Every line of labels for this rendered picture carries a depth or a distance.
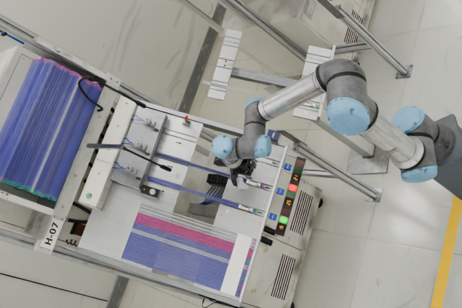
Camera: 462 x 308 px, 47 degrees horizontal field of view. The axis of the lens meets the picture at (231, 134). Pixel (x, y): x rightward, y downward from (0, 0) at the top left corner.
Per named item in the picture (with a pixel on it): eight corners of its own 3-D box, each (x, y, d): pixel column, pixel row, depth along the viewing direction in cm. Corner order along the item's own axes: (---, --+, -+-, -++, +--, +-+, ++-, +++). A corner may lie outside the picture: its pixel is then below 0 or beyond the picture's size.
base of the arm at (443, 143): (449, 118, 195) (436, 106, 189) (460, 152, 186) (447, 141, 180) (412, 135, 203) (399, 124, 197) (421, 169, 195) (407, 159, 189)
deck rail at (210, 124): (288, 146, 231) (289, 143, 225) (287, 150, 231) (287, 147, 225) (137, 103, 242) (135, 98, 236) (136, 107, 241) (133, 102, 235)
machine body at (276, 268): (330, 193, 292) (254, 150, 256) (295, 321, 274) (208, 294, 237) (250, 185, 342) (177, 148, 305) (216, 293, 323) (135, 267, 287)
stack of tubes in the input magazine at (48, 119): (104, 86, 220) (45, 54, 204) (56, 203, 206) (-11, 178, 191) (90, 88, 229) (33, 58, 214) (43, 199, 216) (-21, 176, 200)
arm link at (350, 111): (440, 142, 182) (352, 65, 149) (445, 181, 174) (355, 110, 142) (407, 152, 189) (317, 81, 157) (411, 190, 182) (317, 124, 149)
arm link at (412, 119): (436, 113, 188) (417, 96, 180) (441, 146, 181) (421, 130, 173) (405, 124, 196) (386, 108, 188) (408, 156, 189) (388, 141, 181)
